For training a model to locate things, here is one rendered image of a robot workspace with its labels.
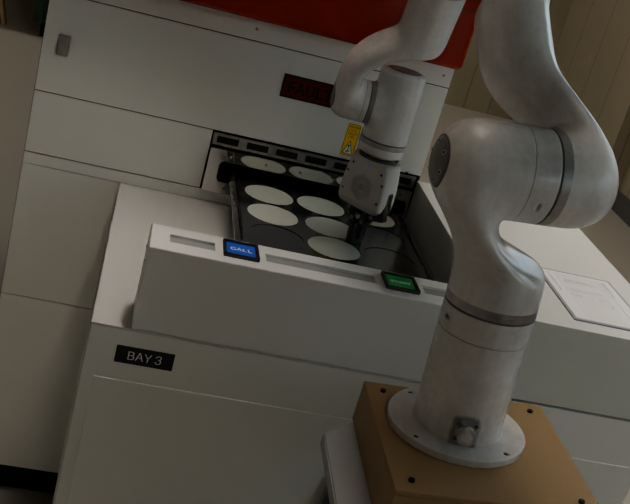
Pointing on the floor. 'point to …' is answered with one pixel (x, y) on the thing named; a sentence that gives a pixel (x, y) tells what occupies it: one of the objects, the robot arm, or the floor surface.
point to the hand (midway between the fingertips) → (356, 231)
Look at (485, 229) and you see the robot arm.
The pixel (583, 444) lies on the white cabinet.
